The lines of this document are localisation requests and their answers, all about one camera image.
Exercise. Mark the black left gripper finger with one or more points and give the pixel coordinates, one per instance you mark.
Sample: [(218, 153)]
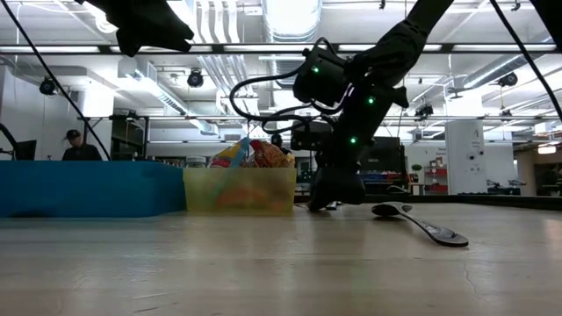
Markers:
[(153, 35)]

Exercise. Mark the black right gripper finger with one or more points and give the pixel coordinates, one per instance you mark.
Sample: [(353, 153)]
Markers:
[(351, 188), (322, 193)]

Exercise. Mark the yellow snack packet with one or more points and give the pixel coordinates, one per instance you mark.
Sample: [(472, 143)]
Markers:
[(290, 160)]

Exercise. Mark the red snack packet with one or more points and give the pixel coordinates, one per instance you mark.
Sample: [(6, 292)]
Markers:
[(268, 155)]

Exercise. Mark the black metal spoon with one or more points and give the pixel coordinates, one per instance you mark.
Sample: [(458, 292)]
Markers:
[(439, 233)]

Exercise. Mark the ramen noodle packet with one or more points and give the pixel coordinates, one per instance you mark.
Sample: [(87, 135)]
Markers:
[(228, 153)]

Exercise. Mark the white-lidded glass jar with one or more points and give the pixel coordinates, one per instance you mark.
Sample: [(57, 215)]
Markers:
[(196, 161)]

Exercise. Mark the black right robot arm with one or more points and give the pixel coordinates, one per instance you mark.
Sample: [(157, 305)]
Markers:
[(395, 48)]

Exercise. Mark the black ceiling spotlight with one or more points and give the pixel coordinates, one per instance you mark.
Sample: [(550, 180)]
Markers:
[(48, 85), (508, 79), (423, 110), (195, 79)]

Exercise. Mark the small potted plant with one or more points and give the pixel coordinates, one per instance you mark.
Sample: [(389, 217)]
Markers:
[(415, 168)]

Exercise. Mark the yellow plastic bin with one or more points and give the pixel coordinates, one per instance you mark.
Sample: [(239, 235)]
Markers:
[(239, 193)]

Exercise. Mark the white pillar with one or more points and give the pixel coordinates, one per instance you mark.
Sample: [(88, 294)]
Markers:
[(463, 149)]

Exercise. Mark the dark teal plastic bin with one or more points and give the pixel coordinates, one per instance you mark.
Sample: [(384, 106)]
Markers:
[(88, 188)]

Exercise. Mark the small black monitor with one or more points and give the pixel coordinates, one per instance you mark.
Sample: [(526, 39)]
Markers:
[(25, 150)]

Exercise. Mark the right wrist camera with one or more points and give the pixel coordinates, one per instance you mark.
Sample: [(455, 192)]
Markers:
[(309, 136)]

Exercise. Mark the black table frame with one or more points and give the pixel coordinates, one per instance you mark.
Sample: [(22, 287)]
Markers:
[(483, 202)]

